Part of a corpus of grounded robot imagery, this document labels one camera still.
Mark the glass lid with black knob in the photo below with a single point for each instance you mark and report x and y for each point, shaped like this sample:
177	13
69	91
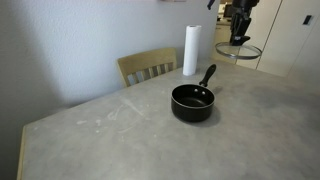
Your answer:
238	51

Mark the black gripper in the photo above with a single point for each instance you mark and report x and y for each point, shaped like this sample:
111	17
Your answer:
245	4

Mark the beige narrow cabinet door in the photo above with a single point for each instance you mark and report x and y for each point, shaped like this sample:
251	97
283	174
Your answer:
266	20

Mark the wooden chair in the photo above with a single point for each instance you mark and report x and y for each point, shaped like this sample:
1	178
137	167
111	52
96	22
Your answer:
146	65

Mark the white paper towel roll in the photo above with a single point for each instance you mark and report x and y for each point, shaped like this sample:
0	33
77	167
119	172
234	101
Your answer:
191	50

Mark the beige wide cabinet door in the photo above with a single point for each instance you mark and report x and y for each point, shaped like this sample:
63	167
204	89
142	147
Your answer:
293	43

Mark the black wall switch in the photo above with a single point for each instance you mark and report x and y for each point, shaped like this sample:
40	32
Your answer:
307	19

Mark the beige low cabinet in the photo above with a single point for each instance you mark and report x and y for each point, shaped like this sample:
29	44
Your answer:
222	36

